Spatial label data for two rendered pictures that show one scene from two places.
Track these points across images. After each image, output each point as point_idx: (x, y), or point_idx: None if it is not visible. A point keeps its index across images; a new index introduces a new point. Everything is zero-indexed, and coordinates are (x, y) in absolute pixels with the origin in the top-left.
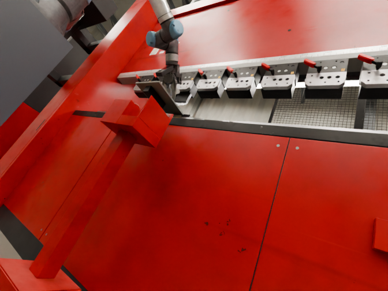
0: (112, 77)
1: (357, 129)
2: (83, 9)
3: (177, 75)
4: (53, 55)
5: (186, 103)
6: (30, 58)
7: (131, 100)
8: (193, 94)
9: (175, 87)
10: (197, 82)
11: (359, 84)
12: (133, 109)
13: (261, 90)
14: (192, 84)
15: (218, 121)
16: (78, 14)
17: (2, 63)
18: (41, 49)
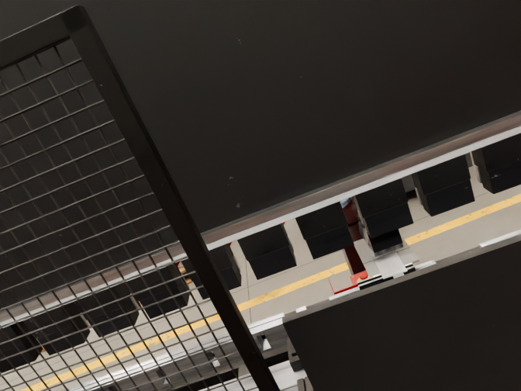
0: None
1: (164, 354)
2: (346, 211)
3: (358, 214)
4: (346, 257)
5: (374, 252)
6: (348, 262)
7: (350, 276)
8: (368, 231)
9: (362, 236)
10: (357, 206)
11: (125, 306)
12: (353, 284)
13: (241, 276)
14: (360, 216)
15: (289, 313)
16: (351, 212)
17: (350, 268)
18: (346, 256)
